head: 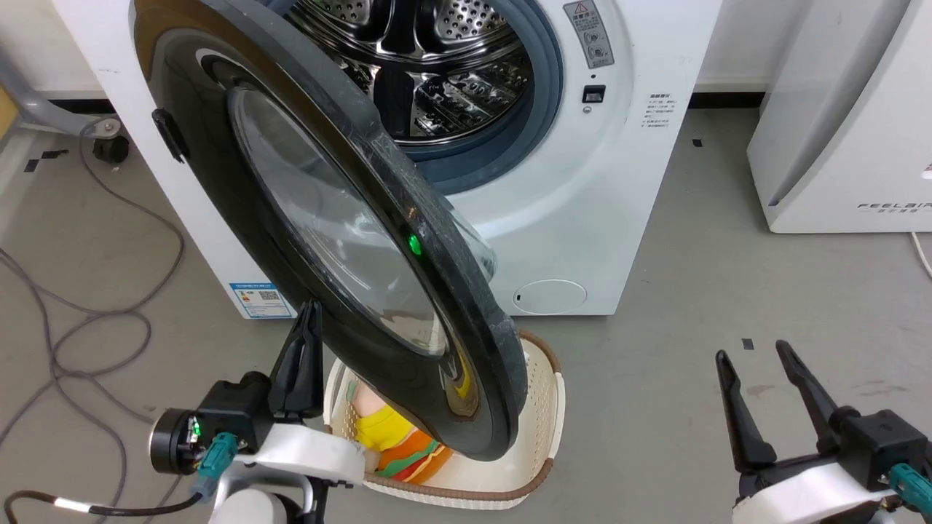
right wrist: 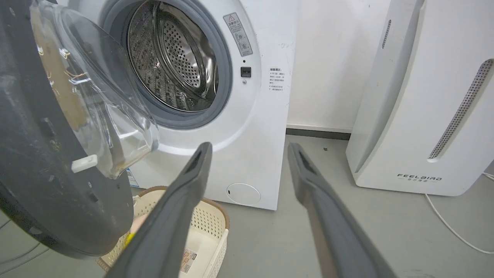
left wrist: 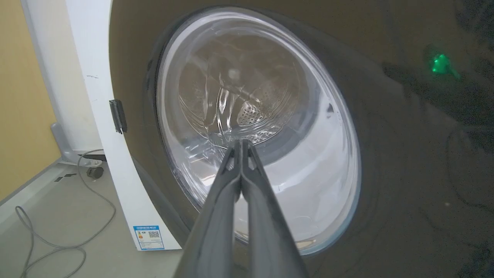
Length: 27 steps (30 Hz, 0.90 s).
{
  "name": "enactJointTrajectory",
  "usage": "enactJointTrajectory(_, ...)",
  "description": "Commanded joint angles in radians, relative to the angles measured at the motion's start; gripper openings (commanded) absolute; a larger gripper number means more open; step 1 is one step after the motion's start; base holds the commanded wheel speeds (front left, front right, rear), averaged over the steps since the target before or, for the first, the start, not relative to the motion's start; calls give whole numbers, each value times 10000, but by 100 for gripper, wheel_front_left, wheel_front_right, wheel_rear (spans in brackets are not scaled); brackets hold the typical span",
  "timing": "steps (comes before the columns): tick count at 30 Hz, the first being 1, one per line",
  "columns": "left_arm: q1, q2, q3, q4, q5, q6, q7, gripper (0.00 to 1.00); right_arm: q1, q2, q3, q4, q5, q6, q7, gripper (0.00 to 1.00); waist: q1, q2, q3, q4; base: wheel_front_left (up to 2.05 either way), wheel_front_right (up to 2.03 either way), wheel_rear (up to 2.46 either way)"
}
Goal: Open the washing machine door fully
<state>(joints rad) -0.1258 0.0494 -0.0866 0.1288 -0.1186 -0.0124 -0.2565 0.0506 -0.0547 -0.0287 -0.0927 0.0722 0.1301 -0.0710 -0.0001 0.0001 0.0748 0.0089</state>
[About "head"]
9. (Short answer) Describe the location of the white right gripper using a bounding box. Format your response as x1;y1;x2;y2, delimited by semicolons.
716;340;900;524

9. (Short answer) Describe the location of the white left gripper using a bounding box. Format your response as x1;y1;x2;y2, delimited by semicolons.
248;300;365;487

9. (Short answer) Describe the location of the black round glass washer door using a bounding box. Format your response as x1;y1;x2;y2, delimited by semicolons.
130;0;529;461

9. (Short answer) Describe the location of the white front-load washing machine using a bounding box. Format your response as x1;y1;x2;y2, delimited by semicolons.
51;0;723;319

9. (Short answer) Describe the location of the blue energy label sticker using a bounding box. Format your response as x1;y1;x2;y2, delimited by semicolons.
229;282;296;319

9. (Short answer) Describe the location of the white laundry basket brown rim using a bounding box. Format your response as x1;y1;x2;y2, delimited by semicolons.
323;331;566;510

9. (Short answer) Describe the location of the round white filter cover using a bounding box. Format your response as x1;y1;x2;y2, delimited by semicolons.
513;279;588;316

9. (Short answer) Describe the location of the white air purifier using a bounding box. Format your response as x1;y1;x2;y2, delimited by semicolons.
746;0;932;234

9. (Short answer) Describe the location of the teal cable plug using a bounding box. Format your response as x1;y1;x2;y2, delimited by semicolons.
888;464;932;514

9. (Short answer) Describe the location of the white floor cable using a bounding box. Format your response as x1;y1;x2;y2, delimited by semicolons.
910;231;932;281

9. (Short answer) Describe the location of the black cable with teal plug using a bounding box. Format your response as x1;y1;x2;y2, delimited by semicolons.
4;432;240;519

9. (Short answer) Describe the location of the grey floor cable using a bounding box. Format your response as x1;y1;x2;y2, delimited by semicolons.
0;120;186;503

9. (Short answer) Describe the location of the grey frame leg with caster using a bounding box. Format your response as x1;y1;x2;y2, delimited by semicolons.
0;47;130;164

